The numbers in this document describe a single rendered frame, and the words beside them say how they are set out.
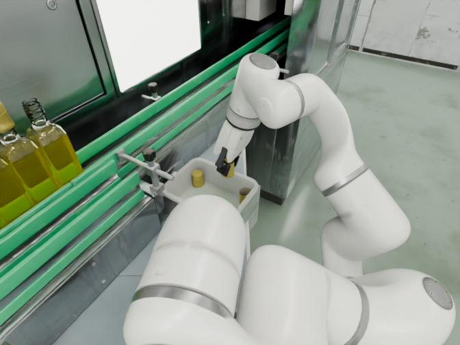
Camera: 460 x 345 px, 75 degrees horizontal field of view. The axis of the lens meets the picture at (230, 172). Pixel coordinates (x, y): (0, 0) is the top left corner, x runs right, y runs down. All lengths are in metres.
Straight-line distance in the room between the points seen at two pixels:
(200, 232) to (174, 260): 0.04
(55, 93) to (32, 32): 0.14
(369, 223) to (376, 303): 0.13
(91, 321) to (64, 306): 0.08
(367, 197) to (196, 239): 0.30
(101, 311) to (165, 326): 0.52
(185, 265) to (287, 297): 0.11
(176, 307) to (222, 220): 0.10
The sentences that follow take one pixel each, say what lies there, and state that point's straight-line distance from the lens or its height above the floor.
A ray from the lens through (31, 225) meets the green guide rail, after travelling 0.69.
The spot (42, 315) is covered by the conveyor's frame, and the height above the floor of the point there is 0.85.
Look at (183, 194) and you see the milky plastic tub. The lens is 0.90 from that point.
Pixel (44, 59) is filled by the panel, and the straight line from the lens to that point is 0.82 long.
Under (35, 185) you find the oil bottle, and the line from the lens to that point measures 0.70.
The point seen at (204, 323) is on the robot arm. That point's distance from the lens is 0.26.
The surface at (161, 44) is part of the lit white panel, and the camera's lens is 1.06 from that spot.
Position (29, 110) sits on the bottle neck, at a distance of 0.66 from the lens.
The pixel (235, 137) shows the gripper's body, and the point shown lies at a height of 1.05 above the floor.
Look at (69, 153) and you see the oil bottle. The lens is 0.71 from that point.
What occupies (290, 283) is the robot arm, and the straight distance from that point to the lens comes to 0.34.
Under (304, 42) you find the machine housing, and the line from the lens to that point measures 1.32.
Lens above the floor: 1.42
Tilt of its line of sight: 43 degrees down
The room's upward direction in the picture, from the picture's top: straight up
